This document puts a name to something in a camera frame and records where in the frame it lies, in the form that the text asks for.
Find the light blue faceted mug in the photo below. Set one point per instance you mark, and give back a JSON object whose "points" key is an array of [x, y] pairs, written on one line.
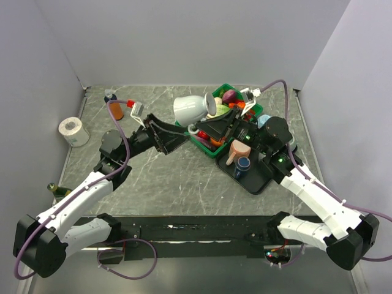
{"points": [[261, 120]]}

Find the white ceramic mug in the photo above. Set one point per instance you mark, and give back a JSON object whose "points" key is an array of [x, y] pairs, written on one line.
{"points": [[191, 109]]}

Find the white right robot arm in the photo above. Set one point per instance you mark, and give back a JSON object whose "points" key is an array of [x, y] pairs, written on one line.
{"points": [[344, 233]]}

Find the toy orange pumpkin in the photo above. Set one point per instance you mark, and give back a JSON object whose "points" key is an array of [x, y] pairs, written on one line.
{"points": [[239, 104]]}

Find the toy red bell pepper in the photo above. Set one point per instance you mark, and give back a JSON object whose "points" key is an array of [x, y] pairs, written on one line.
{"points": [[202, 134]]}

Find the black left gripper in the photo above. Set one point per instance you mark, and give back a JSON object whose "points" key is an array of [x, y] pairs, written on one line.
{"points": [[168, 141]]}

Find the black plastic tray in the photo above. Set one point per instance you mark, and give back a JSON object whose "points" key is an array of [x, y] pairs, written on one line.
{"points": [[259, 175]]}

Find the green plastic crate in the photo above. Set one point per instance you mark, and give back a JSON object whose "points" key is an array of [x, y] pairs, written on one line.
{"points": [[257, 108]]}

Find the white toilet paper roll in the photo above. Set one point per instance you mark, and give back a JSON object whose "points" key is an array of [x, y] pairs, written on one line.
{"points": [[74, 132]]}

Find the toy orange fruit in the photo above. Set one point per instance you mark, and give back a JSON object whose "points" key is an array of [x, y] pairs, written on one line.
{"points": [[216, 141]]}

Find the dark blue glazed mug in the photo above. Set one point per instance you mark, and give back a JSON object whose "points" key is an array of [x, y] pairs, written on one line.
{"points": [[242, 165]]}

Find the toy red chili pepper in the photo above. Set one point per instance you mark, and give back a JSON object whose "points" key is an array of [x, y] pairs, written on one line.
{"points": [[250, 116]]}

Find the toy purple turnip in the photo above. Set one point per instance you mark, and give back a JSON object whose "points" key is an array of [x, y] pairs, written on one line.
{"points": [[229, 96]]}

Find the toy white radish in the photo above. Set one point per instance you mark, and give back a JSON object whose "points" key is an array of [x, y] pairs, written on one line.
{"points": [[218, 101]]}

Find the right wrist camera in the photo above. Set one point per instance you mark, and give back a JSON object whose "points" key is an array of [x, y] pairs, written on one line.
{"points": [[249, 97]]}

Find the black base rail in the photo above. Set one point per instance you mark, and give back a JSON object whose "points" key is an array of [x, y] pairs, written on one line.
{"points": [[210, 236]]}

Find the orange spray bottle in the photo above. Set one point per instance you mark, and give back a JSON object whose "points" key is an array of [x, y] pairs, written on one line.
{"points": [[115, 107]]}

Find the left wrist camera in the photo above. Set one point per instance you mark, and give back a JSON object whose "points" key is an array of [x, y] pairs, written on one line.
{"points": [[136, 111]]}

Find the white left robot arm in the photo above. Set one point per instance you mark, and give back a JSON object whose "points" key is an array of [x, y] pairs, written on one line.
{"points": [[44, 242]]}

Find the pink ceramic mug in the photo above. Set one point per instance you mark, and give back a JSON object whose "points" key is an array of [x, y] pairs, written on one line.
{"points": [[237, 150]]}

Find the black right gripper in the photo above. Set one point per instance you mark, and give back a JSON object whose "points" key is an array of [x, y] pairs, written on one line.
{"points": [[220, 127]]}

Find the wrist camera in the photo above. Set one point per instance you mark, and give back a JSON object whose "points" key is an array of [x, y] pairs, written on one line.
{"points": [[136, 111], [249, 97]]}

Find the toy lettuce head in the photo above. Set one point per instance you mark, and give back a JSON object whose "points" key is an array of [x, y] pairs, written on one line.
{"points": [[221, 109]]}

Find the green glass bottle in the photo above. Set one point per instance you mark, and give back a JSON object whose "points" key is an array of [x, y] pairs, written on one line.
{"points": [[58, 192]]}

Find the toy purple eggplant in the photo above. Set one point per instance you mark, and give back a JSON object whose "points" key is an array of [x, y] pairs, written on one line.
{"points": [[207, 144]]}

